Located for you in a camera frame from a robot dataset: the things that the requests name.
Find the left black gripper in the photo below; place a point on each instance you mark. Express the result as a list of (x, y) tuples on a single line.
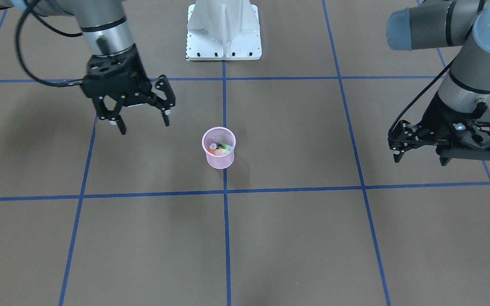
[(433, 115)]

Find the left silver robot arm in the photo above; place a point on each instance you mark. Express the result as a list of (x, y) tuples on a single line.
[(449, 23)]

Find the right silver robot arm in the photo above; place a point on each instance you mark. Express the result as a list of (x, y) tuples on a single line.
[(102, 23)]

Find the pink plastic pen holder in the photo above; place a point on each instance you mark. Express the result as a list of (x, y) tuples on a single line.
[(218, 135)]

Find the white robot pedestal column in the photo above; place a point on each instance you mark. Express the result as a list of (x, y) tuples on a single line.
[(223, 30)]

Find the green highlighter pen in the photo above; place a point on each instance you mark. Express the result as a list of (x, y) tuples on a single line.
[(227, 146)]

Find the purple highlighter pen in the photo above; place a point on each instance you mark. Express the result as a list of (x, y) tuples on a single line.
[(212, 147)]

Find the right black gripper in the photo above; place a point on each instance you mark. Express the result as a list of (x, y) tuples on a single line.
[(139, 96)]

